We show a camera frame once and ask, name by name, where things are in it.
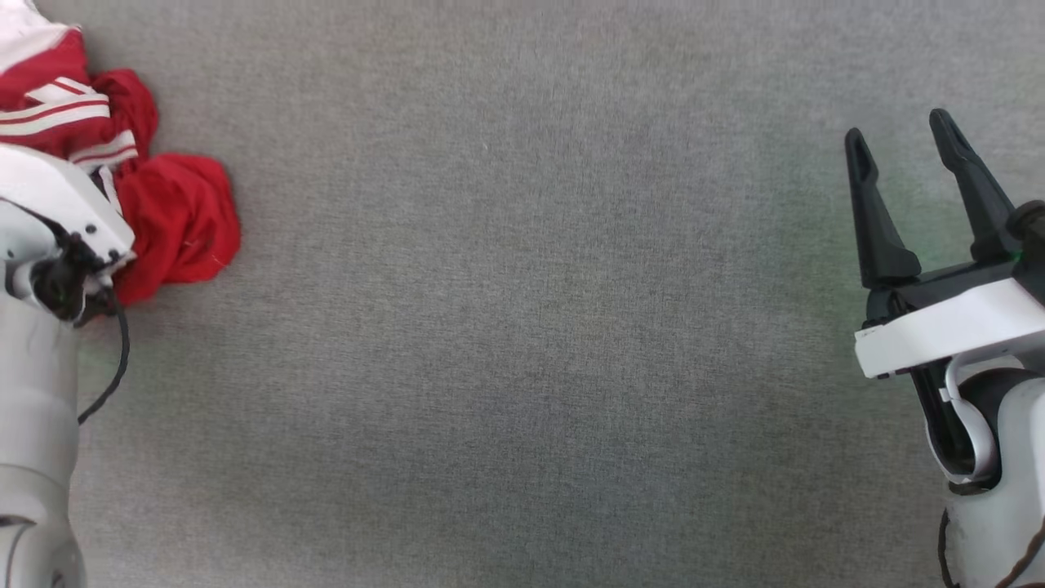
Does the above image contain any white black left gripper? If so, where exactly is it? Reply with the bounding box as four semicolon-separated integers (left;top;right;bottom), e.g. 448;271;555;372
0;143;136;283

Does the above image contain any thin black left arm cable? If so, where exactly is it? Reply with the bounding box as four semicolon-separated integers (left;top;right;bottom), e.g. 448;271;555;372
77;294;131;426

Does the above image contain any red and white sports garment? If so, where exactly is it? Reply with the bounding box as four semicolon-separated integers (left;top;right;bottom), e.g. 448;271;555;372
0;0;242;308

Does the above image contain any grey fabric sofa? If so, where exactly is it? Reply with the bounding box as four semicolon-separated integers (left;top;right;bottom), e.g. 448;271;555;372
0;0;1045;588

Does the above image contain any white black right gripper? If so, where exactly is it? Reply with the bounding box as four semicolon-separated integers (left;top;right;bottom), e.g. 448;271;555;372
845;109;1045;381

